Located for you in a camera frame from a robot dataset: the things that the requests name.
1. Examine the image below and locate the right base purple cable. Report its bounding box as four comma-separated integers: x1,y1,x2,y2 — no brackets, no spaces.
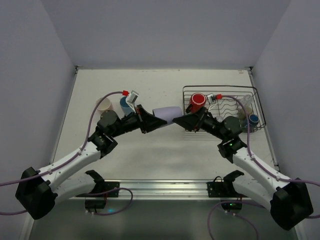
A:
208,199,261,240

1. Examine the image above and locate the dark blue small cup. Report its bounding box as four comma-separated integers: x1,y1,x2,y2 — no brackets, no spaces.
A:
248,114,260,128

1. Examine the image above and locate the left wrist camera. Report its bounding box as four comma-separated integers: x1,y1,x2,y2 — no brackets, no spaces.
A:
125,90,139,107

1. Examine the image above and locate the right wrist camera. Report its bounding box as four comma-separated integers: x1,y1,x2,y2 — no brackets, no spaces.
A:
206,93,223,106

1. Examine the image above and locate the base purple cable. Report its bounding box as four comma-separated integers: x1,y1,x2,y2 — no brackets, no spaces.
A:
208,199,261,240
85,186,134,217

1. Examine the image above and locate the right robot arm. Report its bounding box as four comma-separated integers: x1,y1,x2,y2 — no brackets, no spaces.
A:
172,107,314,230

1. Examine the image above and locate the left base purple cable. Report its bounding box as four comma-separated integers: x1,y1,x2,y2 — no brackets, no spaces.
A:
85,186,134,217

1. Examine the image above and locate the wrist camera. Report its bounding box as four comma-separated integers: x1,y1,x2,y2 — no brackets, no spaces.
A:
206,93,223,106
125,90,139,107

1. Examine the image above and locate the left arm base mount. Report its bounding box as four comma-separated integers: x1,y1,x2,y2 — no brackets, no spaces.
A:
84,170,120,213

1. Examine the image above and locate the lavender cup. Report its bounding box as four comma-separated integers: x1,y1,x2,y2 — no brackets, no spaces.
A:
152,106,183,125

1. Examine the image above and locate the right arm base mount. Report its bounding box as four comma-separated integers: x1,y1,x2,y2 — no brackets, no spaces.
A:
206,170,244,214

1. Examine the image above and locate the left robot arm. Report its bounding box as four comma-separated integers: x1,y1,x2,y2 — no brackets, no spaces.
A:
15,105,174,220

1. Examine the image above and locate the aluminium rail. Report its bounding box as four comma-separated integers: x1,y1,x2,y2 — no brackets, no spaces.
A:
69,178,251,201

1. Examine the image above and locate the clear faceted glass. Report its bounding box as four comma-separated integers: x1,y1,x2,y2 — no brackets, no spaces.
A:
240,94,253,108

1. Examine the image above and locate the pink mug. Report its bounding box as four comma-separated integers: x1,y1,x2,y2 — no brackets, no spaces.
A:
96,97,114,112

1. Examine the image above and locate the red mug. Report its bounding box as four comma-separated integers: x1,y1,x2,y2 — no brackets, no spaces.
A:
185,92,207,114

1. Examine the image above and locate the black wire dish rack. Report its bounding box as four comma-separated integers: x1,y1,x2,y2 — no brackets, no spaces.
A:
182,85,266,133

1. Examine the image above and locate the light blue cup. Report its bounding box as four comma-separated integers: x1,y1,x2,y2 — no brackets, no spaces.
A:
119,96,133,116

